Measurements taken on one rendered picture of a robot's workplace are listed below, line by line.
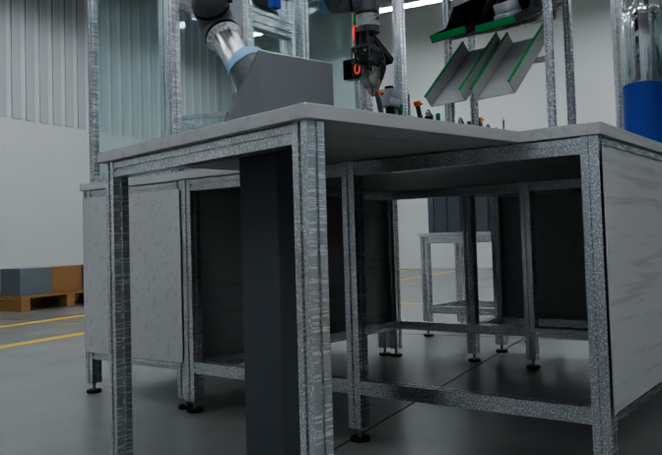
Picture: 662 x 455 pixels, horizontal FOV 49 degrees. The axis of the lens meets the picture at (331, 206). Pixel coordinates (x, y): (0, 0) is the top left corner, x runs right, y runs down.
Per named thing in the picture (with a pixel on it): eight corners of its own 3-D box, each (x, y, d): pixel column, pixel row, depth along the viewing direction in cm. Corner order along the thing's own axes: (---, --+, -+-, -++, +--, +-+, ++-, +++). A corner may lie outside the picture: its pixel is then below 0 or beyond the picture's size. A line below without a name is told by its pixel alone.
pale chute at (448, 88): (466, 100, 210) (459, 89, 208) (430, 107, 219) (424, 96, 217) (502, 43, 224) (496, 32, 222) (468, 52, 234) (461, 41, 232)
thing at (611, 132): (601, 133, 172) (600, 120, 172) (176, 179, 262) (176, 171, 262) (712, 168, 284) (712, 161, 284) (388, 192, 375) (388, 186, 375)
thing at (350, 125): (304, 117, 136) (304, 101, 136) (97, 163, 203) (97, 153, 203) (516, 142, 183) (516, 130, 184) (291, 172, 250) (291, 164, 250)
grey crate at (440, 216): (525, 229, 402) (523, 188, 403) (426, 232, 439) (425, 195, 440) (553, 228, 435) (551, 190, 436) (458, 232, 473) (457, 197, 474)
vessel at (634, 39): (660, 79, 257) (655, -28, 258) (619, 85, 265) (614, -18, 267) (670, 85, 268) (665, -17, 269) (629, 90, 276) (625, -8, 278)
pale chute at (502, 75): (515, 93, 201) (508, 80, 199) (476, 100, 210) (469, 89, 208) (551, 33, 215) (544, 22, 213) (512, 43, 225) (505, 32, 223)
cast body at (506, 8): (507, 24, 205) (500, -1, 203) (496, 27, 209) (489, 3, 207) (524, 16, 210) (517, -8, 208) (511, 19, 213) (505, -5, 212)
